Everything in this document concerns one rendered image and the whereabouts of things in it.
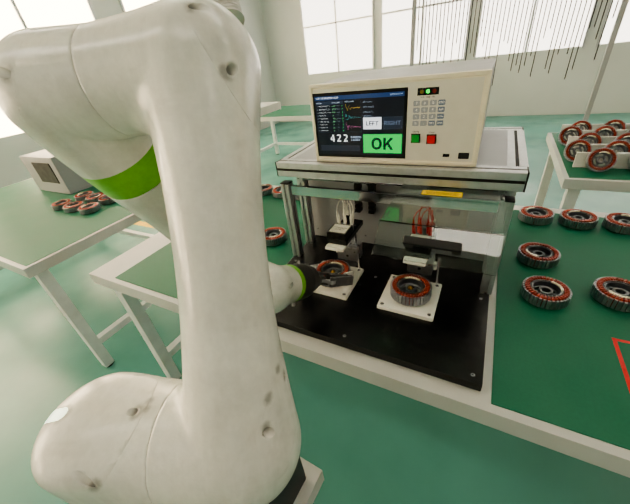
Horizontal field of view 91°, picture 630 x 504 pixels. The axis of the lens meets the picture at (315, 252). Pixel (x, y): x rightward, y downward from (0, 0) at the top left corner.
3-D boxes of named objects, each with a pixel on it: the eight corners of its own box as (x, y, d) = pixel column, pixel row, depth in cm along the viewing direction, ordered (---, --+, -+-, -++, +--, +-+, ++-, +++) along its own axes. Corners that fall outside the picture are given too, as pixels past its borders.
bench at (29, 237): (105, 375, 174) (22, 269, 134) (-25, 300, 255) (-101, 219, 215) (231, 266, 253) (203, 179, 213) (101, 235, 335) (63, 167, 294)
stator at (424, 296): (428, 311, 82) (429, 300, 80) (386, 303, 86) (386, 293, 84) (432, 285, 90) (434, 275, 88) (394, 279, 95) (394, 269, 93)
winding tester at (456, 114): (475, 167, 75) (492, 69, 64) (316, 161, 94) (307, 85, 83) (485, 128, 103) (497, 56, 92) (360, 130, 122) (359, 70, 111)
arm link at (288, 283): (264, 330, 61) (282, 280, 58) (220, 300, 66) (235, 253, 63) (300, 314, 73) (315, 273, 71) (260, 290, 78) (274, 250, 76)
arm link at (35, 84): (41, 58, 26) (93, -9, 32) (-80, 84, 28) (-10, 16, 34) (169, 197, 41) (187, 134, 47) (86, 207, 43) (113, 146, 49)
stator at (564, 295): (537, 314, 81) (541, 303, 79) (511, 287, 90) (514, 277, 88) (579, 307, 81) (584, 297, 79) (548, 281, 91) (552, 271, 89)
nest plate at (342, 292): (346, 300, 91) (346, 297, 90) (302, 289, 97) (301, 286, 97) (363, 271, 102) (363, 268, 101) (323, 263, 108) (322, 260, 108)
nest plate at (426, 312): (432, 322, 80) (433, 318, 80) (376, 308, 87) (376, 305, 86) (441, 287, 91) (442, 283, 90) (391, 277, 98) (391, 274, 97)
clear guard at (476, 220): (496, 277, 57) (503, 250, 54) (371, 255, 68) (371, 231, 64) (500, 204, 80) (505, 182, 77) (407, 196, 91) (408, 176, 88)
